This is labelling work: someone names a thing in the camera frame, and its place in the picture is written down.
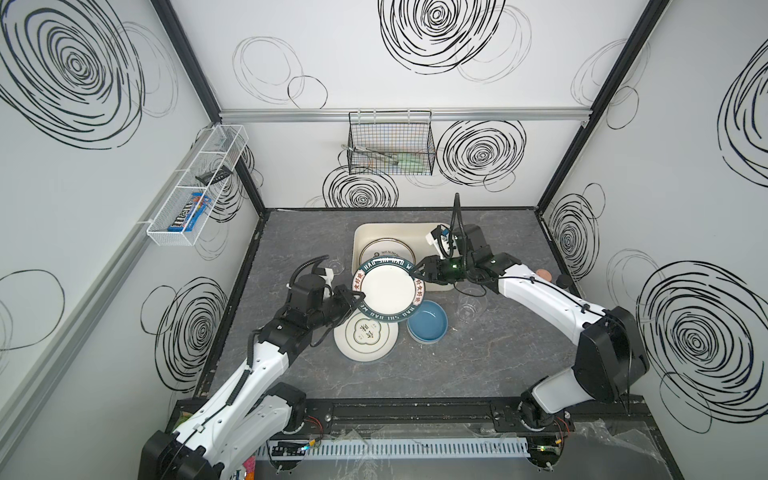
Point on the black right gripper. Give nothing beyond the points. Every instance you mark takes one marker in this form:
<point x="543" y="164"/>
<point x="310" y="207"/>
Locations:
<point x="429" y="267"/>

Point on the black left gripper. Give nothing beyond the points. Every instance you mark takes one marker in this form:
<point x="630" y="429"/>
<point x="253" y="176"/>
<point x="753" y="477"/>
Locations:
<point x="346" y="297"/>

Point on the cream plate green motif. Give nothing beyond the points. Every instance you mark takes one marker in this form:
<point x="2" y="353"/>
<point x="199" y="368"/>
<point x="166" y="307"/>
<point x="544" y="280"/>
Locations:
<point x="362" y="339"/>

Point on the green rim plate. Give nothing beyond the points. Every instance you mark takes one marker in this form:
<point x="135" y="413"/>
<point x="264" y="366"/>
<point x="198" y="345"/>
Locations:
<point x="391" y="293"/>

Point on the white plate red characters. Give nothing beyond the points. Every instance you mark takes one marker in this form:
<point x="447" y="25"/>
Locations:
<point x="386" y="247"/>

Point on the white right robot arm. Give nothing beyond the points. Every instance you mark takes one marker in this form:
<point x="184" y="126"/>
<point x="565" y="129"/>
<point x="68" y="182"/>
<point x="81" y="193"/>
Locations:
<point x="610" y="352"/>

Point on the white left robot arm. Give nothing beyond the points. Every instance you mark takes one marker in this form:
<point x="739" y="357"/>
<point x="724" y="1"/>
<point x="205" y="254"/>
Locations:
<point x="253" y="404"/>

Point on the cream plastic bin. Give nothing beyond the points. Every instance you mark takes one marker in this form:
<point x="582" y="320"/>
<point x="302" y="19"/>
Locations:
<point x="413" y="234"/>

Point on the clear plastic cup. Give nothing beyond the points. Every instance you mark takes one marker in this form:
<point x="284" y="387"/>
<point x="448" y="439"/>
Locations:
<point x="337" y="265"/>
<point x="470" y="309"/>

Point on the blue bowl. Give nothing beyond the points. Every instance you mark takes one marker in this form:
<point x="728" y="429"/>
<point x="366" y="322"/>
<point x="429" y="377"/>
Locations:
<point x="429" y="324"/>

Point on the green item in basket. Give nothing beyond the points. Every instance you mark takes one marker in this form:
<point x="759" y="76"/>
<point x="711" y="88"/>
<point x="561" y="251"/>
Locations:
<point x="413" y="163"/>

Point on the pink lid glass jar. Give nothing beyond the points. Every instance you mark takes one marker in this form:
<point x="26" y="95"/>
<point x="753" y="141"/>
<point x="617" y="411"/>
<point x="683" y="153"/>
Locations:
<point x="545" y="275"/>

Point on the metal tongs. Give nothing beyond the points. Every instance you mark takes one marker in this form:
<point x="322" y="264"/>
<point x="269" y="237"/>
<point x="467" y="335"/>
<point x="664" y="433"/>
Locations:
<point x="378" y="156"/>

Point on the dark lid spice bottle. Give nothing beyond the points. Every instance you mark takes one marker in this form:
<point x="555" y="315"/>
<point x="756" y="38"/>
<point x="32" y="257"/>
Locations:
<point x="564" y="281"/>

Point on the blue candy packet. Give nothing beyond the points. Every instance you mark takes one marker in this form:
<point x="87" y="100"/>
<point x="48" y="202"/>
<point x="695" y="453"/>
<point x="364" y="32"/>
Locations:
<point x="186" y="219"/>

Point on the black remote control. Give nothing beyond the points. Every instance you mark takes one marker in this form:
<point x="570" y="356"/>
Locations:
<point x="214" y="176"/>

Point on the black wire basket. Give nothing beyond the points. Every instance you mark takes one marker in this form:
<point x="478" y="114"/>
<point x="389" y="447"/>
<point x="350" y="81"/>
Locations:
<point x="390" y="131"/>

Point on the clear wall shelf basket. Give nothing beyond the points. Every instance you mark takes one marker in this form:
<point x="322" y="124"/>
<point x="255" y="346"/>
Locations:
<point x="217" y="145"/>

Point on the white slotted cable duct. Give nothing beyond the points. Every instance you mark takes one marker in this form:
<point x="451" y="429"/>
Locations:
<point x="429" y="448"/>

